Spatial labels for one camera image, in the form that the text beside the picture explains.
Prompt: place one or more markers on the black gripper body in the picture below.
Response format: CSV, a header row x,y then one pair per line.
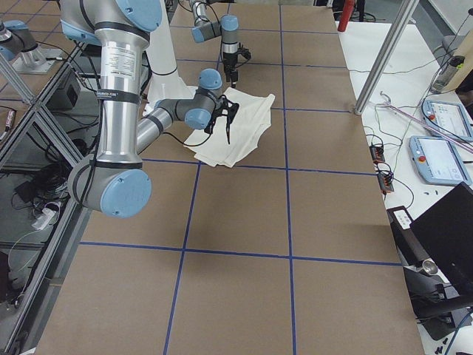
x,y
229,61
230,115

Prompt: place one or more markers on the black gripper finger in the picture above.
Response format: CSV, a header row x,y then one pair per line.
x,y
228,133
232,77

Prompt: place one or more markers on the cream long-sleeve cat shirt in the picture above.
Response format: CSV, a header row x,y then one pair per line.
x,y
251,121

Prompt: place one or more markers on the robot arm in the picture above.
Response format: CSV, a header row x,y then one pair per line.
x,y
226,28
111,179

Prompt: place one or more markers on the red bottle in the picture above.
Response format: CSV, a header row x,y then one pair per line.
x,y
346,15

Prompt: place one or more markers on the blue teach pendant near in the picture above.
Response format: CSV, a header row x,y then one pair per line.
x,y
437,161

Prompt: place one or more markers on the blue teach pendant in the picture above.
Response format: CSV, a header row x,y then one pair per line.
x,y
437,161
448,118

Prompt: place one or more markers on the blue teach pendant far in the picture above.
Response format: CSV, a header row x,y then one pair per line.
x,y
448,118

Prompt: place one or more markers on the black box with label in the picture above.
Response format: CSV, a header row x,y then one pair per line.
x,y
400,222

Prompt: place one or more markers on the black laptop monitor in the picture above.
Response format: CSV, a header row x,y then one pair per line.
x,y
445,232

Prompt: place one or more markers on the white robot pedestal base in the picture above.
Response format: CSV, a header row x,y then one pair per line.
x,y
165,82

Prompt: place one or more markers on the aluminium frame post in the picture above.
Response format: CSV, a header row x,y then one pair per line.
x,y
391,40

